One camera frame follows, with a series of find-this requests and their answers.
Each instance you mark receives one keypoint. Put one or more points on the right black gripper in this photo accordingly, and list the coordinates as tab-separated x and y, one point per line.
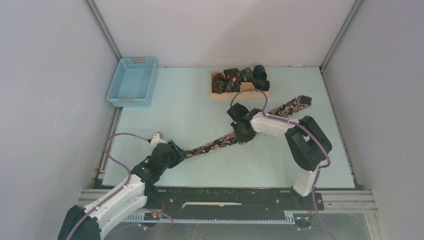
242	139

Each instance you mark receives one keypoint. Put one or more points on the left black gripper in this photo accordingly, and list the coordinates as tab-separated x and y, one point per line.
178	155

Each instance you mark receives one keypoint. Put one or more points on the rose patterned necktie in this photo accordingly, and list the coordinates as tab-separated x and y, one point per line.
295	105

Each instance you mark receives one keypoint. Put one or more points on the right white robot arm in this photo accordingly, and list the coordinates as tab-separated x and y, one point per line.
308	144

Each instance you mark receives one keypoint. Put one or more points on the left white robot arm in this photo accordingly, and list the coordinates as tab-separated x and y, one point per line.
95	221

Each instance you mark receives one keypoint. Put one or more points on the wooden tray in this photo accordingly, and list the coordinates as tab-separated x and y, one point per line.
214	95

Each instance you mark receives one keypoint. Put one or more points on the rolled red floral tie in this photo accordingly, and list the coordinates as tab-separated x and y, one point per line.
232	80

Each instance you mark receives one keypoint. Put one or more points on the rolled dark paisley tie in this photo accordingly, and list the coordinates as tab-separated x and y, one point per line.
218	84

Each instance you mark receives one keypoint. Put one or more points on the rolled green patterned tie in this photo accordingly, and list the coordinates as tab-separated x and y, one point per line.
246	75

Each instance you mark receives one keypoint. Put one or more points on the blue plastic basket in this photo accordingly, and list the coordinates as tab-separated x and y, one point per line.
134	82

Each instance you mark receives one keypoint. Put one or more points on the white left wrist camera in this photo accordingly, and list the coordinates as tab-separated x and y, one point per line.
156	139

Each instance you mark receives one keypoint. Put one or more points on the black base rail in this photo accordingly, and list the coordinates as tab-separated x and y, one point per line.
220	204

